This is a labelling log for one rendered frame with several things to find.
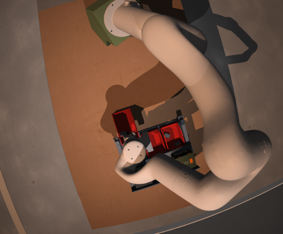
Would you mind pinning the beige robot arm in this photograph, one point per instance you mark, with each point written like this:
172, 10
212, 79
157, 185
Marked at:
233, 155

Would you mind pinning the red bin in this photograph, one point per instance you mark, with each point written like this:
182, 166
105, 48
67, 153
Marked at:
124, 121
157, 142
175, 135

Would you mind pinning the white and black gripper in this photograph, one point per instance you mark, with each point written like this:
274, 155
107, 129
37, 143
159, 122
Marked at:
128, 135

